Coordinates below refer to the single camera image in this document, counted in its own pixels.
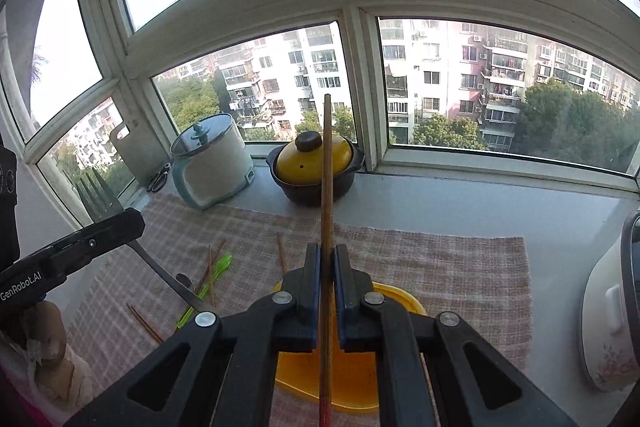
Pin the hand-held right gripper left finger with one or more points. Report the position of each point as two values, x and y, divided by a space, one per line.
315 287

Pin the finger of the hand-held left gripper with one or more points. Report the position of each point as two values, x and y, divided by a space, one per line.
115 229

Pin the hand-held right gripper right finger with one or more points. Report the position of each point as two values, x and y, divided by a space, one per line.
341 287

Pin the metal fork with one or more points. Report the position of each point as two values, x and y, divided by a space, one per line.
155 264

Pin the yellow plastic container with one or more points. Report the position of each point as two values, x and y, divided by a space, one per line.
350 382

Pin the green plastic spoon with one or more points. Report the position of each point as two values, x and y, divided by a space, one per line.
220 267

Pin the person's left hand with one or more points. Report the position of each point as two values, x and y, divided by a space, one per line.
50 332

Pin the white cutting board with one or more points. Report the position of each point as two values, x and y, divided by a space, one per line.
132 157

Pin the pink checked cloth mat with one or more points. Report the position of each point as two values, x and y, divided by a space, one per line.
425 267

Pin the teal white electric pot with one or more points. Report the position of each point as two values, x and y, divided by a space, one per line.
215 172

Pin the black clay pot yellow lid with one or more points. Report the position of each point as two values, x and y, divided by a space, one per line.
300 162

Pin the white floral rice cooker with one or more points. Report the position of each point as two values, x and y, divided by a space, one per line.
605 322

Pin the white window frame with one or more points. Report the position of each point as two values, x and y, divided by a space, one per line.
240 7

